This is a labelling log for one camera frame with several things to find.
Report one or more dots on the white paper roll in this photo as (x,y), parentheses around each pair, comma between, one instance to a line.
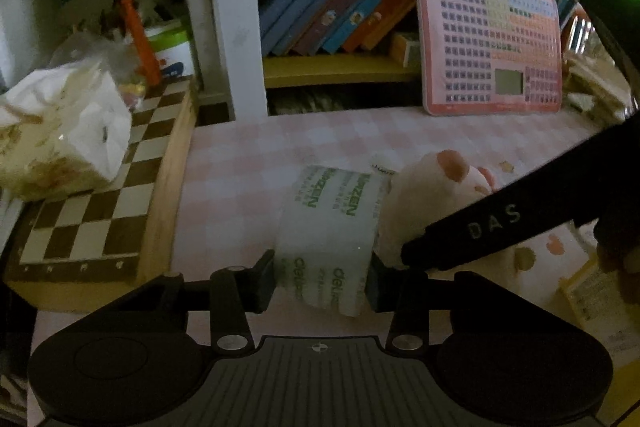
(200,37)

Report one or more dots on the white green-lettered tissue packet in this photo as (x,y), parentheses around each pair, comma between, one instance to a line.
(325,227)

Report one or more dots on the white and green box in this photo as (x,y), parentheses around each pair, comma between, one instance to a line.
(172,52)

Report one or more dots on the wooden chessboard box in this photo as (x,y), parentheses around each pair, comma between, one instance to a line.
(100,217)

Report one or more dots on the white tissue pack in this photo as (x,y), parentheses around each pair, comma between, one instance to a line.
(50,132)

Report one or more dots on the pink learning tablet board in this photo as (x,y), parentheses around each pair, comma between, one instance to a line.
(475,47)

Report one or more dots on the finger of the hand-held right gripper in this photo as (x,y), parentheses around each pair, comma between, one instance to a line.
(425,249)

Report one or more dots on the white bookshelf frame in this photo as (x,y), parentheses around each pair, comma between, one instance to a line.
(235,7)

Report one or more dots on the clear plastic bag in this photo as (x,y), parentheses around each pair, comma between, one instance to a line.
(100,52)

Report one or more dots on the orange stick white cap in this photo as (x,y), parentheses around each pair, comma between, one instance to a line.
(137,32)

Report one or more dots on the pile of loose papers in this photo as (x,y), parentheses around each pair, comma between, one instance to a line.
(595,82)

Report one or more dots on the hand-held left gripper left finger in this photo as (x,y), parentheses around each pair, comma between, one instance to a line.
(262,282)

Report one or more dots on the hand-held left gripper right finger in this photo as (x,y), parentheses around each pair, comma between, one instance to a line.
(380,289)

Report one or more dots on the yellow cardboard box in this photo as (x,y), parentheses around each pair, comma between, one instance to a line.
(595,302)

